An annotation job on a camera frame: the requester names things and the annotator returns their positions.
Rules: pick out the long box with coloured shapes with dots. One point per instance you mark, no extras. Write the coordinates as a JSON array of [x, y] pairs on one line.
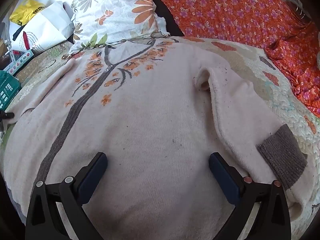
[[20, 60]]

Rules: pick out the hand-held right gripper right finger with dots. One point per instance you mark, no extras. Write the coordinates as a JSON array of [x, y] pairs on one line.
[[225, 177]]

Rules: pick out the shiny silver object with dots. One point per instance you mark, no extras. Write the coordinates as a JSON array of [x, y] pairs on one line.
[[297, 7]]

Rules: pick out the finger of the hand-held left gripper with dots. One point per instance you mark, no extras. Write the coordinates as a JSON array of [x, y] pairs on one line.
[[7, 115]]

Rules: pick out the orange floral blanket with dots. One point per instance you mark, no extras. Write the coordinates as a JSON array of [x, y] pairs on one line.
[[237, 12]]

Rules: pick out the white paper bag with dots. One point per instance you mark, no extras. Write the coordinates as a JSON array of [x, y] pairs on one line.
[[50, 27]]

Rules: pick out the white floral pillow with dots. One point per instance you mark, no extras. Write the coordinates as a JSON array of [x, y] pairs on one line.
[[117, 12]]

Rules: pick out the yellow plastic bag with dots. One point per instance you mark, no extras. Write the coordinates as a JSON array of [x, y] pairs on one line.
[[25, 11]]

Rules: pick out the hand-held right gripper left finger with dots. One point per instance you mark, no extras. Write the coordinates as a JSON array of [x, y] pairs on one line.
[[93, 177]]

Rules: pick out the green box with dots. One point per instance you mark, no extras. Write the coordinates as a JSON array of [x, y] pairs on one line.
[[8, 90]]

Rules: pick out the heart patterned quilt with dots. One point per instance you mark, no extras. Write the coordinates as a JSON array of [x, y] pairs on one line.
[[282, 100]]

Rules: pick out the pink knit sweater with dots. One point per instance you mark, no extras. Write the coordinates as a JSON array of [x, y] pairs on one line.
[[155, 117]]

